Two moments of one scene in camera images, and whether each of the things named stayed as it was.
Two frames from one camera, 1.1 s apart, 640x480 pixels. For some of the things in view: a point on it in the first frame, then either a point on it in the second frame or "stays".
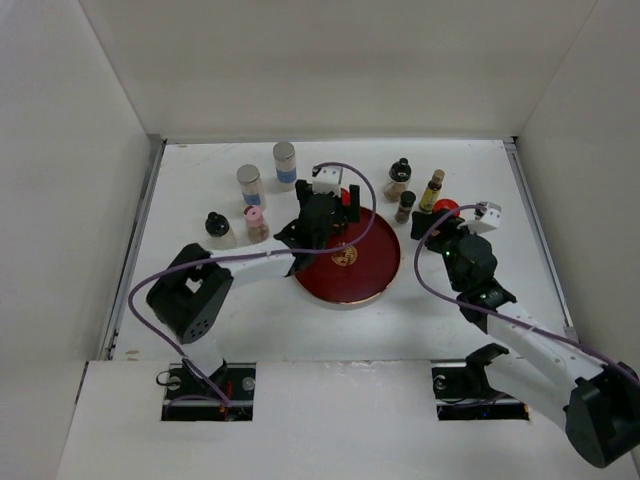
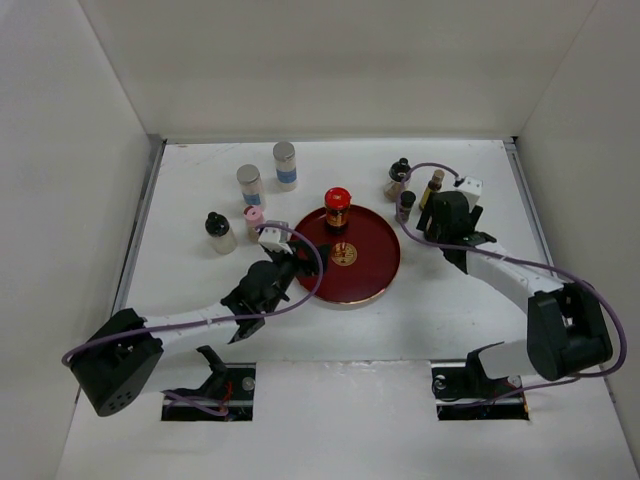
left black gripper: [346, 214] -> [296, 247]
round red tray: [360, 272] stays
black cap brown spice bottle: [400, 174] stays
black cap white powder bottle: [220, 236] stays
